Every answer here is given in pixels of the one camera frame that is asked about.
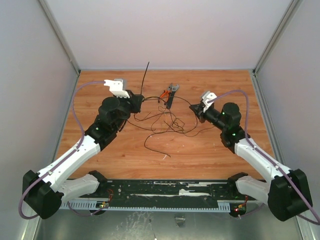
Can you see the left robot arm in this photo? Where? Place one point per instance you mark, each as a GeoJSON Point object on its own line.
{"type": "Point", "coordinates": [47, 189]}

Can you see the orange needle nose pliers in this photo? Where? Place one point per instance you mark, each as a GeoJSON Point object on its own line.
{"type": "Point", "coordinates": [166, 96]}

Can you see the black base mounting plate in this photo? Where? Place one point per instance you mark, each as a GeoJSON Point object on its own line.
{"type": "Point", "coordinates": [168, 193]}

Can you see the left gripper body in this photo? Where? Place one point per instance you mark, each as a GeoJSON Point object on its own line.
{"type": "Point", "coordinates": [128, 99]}

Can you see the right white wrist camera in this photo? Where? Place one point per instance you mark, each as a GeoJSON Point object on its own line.
{"type": "Point", "coordinates": [207, 99]}

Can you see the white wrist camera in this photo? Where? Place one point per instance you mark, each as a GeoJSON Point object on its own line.
{"type": "Point", "coordinates": [117, 87]}
{"type": "Point", "coordinates": [207, 99]}

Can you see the right aluminium frame post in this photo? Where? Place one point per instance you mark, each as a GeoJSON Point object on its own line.
{"type": "Point", "coordinates": [278, 32]}

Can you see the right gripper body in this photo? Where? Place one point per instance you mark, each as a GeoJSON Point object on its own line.
{"type": "Point", "coordinates": [200, 111]}

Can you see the left aluminium frame post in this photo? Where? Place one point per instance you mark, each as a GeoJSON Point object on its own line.
{"type": "Point", "coordinates": [59, 34]}

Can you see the black adjustable wrench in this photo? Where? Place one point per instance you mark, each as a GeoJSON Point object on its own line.
{"type": "Point", "coordinates": [172, 89]}

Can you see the aluminium frame post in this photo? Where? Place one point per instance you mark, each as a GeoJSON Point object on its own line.
{"type": "Point", "coordinates": [59, 34]}
{"type": "Point", "coordinates": [278, 32]}

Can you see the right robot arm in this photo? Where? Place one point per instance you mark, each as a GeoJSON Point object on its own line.
{"type": "Point", "coordinates": [285, 191]}

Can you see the black zip tie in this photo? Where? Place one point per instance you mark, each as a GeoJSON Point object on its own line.
{"type": "Point", "coordinates": [143, 79]}

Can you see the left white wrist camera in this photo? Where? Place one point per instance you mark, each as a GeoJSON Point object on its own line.
{"type": "Point", "coordinates": [117, 87]}

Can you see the aluminium front rail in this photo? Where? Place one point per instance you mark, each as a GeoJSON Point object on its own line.
{"type": "Point", "coordinates": [96, 219]}

